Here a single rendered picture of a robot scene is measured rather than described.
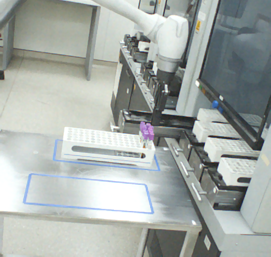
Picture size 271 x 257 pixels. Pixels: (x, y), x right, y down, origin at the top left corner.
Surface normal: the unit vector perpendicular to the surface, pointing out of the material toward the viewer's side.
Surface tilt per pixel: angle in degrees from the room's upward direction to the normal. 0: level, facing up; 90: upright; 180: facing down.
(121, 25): 90
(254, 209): 90
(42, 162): 0
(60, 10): 90
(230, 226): 0
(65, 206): 0
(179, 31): 81
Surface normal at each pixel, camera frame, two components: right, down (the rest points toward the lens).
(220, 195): 0.15, 0.42
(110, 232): 0.18, -0.90
